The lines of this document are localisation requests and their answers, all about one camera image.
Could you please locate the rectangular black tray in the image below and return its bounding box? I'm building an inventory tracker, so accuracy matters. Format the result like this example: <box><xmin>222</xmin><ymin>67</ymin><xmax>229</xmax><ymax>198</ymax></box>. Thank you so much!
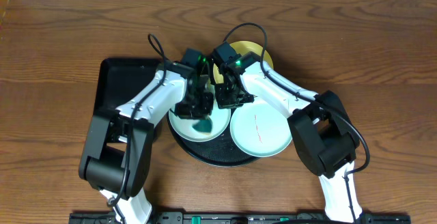
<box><xmin>94</xmin><ymin>57</ymin><xmax>160</xmax><ymax>111</ymax></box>

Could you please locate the round black tray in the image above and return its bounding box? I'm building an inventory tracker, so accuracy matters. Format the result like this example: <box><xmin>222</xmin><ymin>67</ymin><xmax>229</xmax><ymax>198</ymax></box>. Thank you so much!
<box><xmin>167</xmin><ymin>108</ymin><xmax>259</xmax><ymax>167</ymax></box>

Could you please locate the green yellow sponge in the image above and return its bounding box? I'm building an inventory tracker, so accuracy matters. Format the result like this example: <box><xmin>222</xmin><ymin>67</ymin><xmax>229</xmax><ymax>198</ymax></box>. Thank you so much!
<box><xmin>192</xmin><ymin>117</ymin><xmax>212</xmax><ymax>133</ymax></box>

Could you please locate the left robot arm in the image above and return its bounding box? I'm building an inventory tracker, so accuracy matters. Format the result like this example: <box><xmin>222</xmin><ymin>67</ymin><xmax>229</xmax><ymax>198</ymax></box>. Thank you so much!
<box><xmin>79</xmin><ymin>58</ymin><xmax>213</xmax><ymax>223</ymax></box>

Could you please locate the yellow plate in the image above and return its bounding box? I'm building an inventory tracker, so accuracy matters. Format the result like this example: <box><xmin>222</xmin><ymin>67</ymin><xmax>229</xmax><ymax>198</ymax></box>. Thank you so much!
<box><xmin>212</xmin><ymin>41</ymin><xmax>274</xmax><ymax>84</ymax></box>

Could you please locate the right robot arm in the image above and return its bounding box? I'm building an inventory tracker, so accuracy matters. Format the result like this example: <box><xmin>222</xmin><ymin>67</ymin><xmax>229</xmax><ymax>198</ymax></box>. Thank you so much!
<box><xmin>212</xmin><ymin>52</ymin><xmax>369</xmax><ymax>223</ymax></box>

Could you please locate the light blue plate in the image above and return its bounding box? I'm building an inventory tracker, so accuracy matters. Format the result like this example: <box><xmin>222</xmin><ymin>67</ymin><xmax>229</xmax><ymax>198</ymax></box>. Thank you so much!
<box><xmin>169</xmin><ymin>81</ymin><xmax>231</xmax><ymax>143</ymax></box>
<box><xmin>230</xmin><ymin>98</ymin><xmax>292</xmax><ymax>158</ymax></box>

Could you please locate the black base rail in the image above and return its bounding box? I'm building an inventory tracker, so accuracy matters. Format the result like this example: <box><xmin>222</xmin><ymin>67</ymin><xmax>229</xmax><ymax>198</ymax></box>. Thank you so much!
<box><xmin>68</xmin><ymin>212</ymin><xmax>411</xmax><ymax>224</ymax></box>

